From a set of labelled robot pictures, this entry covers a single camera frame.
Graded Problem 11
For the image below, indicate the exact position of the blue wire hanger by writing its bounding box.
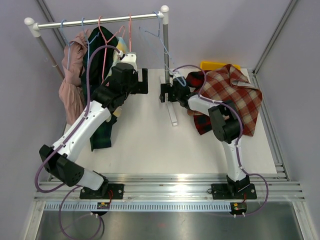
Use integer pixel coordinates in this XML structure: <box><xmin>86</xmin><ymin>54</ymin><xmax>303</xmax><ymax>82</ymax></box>
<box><xmin>138</xmin><ymin>10</ymin><xmax>187</xmax><ymax>87</ymax></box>

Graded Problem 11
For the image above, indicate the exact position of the red black plaid skirt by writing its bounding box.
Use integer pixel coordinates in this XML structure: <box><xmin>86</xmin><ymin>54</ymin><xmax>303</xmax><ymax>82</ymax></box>
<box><xmin>185</xmin><ymin>70</ymin><xmax>213</xmax><ymax>135</ymax></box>

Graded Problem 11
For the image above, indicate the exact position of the pastel tie-dye garment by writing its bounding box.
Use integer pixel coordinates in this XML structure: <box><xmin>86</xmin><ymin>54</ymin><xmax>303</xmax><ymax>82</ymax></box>
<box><xmin>105</xmin><ymin>37</ymin><xmax>129</xmax><ymax>118</ymax></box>

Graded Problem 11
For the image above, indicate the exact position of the dark green plaid skirt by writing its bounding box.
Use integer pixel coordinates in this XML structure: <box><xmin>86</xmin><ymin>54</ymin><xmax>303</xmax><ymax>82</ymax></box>
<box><xmin>83</xmin><ymin>26</ymin><xmax>117</xmax><ymax>151</ymax></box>

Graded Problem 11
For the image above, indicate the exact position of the red beige plaid skirt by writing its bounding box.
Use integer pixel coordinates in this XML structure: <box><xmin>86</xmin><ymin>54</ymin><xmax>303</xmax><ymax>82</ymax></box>
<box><xmin>186</xmin><ymin>64</ymin><xmax>263</xmax><ymax>137</ymax></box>

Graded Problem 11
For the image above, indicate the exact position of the pink hanger with plaid skirt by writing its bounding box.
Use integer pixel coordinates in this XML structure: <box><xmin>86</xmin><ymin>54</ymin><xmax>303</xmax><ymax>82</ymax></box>
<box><xmin>128</xmin><ymin>13</ymin><xmax>132</xmax><ymax>52</ymax></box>

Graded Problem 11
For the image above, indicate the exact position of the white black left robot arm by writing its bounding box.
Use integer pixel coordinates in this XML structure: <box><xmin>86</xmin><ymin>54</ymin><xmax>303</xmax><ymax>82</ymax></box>
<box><xmin>39</xmin><ymin>62</ymin><xmax>148</xmax><ymax>199</ymax></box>

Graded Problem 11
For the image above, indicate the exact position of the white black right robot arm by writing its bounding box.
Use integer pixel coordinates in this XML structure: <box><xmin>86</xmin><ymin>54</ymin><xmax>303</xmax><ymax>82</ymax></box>
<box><xmin>159</xmin><ymin>78</ymin><xmax>251</xmax><ymax>200</ymax></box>

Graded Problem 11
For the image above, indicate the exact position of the pink pleated skirt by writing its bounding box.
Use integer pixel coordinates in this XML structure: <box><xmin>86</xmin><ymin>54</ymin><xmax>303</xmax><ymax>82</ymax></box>
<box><xmin>58</xmin><ymin>29</ymin><xmax>92</xmax><ymax>125</ymax></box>

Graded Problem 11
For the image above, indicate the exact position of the blue hanger with pink skirt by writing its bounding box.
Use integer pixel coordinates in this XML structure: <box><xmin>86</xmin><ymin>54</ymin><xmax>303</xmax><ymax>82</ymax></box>
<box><xmin>59</xmin><ymin>19</ymin><xmax>75</xmax><ymax>71</ymax></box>

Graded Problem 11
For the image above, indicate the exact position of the yellow plastic tray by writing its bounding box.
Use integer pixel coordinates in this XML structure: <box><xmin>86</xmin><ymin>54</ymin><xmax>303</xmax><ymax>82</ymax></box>
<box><xmin>200</xmin><ymin>60</ymin><xmax>228</xmax><ymax>71</ymax></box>

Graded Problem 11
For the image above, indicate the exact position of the silver white clothes rack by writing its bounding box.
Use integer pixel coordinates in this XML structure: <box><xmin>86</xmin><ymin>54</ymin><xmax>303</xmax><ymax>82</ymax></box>
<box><xmin>23</xmin><ymin>4</ymin><xmax>179</xmax><ymax>127</ymax></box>

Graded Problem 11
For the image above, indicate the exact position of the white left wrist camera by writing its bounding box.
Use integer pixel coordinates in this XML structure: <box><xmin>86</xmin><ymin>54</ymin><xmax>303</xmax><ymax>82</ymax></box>
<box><xmin>117</xmin><ymin>51</ymin><xmax>138</xmax><ymax>71</ymax></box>

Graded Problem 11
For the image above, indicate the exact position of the aluminium mounting rail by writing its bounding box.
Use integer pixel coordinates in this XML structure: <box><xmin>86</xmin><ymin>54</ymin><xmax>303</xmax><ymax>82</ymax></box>
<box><xmin>33</xmin><ymin>174</ymin><xmax>306</xmax><ymax>202</ymax></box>

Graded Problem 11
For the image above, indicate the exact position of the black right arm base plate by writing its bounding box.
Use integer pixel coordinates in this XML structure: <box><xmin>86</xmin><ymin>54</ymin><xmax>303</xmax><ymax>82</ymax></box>
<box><xmin>207</xmin><ymin>183</ymin><xmax>258</xmax><ymax>200</ymax></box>

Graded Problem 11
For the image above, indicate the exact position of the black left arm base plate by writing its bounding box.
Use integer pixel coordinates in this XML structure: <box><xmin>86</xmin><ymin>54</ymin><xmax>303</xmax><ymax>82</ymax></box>
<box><xmin>79</xmin><ymin>183</ymin><xmax>124</xmax><ymax>200</ymax></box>

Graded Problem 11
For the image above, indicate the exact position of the white slotted cable duct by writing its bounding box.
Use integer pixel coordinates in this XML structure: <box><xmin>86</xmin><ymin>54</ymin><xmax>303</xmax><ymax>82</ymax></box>
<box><xmin>44</xmin><ymin>201</ymin><xmax>231</xmax><ymax>212</ymax></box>

